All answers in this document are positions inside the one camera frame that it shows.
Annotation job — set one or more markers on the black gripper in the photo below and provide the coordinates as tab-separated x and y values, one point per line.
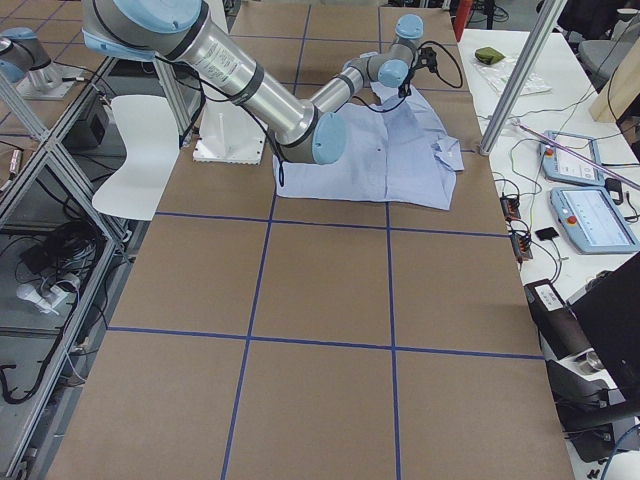
405	90

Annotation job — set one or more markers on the light blue striped shirt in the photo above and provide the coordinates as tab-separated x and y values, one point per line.
397	152

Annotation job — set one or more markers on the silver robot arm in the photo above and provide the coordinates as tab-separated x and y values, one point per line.
306	131
21	53

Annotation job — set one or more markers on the green fabric pouch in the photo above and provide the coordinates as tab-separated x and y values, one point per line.
488	55

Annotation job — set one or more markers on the pink reacher grabber stick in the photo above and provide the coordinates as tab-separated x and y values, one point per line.
549	141

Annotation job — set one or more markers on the teach pendant near shirt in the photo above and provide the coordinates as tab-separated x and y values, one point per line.
560	166

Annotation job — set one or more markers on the teach pendant far side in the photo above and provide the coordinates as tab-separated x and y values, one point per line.
592	221

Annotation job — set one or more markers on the white plastic chair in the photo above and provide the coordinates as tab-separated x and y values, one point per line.
150	134

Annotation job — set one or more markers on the black monitor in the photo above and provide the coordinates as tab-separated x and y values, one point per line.
608	314

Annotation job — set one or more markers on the aluminium frame post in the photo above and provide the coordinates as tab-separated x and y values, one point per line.
528	56

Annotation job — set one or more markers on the white camera mast pedestal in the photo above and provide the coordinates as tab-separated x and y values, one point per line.
228	134

